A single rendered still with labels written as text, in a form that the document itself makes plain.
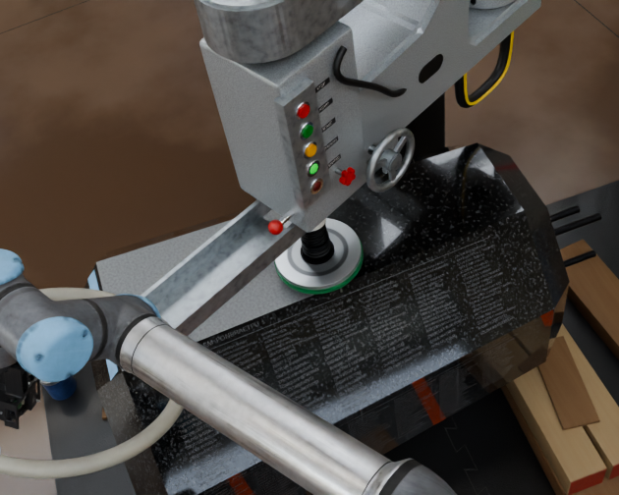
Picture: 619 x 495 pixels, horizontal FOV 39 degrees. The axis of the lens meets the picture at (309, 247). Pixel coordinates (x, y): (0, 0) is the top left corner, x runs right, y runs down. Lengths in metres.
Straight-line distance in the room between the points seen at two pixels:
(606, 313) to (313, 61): 1.74
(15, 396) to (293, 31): 0.74
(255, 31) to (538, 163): 2.22
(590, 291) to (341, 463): 2.10
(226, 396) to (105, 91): 3.17
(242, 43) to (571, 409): 1.62
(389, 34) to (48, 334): 1.00
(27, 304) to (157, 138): 2.72
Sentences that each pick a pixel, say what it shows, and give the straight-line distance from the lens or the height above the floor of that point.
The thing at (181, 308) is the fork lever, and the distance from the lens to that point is 1.83.
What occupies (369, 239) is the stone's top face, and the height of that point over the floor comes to 0.87.
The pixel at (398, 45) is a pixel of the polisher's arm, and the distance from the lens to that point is 1.81.
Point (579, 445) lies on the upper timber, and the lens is 2.66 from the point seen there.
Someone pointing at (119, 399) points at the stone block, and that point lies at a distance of 2.15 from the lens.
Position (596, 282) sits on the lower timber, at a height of 0.08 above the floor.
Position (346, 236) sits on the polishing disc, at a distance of 2.13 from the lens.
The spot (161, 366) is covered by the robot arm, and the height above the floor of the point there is 1.59.
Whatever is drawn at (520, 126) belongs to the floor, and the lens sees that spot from 3.69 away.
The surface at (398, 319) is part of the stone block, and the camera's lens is 2.16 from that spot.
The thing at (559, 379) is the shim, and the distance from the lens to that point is 2.74.
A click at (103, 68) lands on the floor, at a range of 4.35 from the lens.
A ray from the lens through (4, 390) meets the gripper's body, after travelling 1.40.
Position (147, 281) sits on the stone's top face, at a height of 0.87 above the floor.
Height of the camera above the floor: 2.58
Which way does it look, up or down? 51 degrees down
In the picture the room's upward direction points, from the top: 12 degrees counter-clockwise
